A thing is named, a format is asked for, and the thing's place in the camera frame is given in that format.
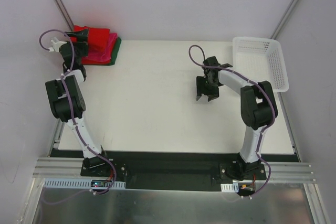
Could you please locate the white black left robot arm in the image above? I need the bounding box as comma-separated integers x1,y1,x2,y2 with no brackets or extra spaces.
43,28,111,177

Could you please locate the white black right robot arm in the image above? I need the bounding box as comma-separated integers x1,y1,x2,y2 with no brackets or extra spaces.
196,56,278,180

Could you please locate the folded pink t shirt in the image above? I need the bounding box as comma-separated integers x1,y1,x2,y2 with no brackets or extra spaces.
83,33,118,62

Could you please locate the folded green t shirt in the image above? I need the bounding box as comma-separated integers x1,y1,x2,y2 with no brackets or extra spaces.
82,37,122,66

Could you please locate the white perforated plastic basket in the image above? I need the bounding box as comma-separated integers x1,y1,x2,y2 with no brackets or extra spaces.
233,37,289,93

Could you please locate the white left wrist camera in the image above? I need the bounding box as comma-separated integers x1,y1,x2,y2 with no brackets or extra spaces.
48,37,67,52

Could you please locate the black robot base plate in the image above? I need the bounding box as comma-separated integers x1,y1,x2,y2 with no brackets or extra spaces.
80,151,266,191

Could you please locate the white slotted cable duct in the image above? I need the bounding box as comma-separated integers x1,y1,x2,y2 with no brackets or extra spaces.
44,178,126,190

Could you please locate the aluminium frame post right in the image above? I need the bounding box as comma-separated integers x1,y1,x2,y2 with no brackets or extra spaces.
270,0,301,40

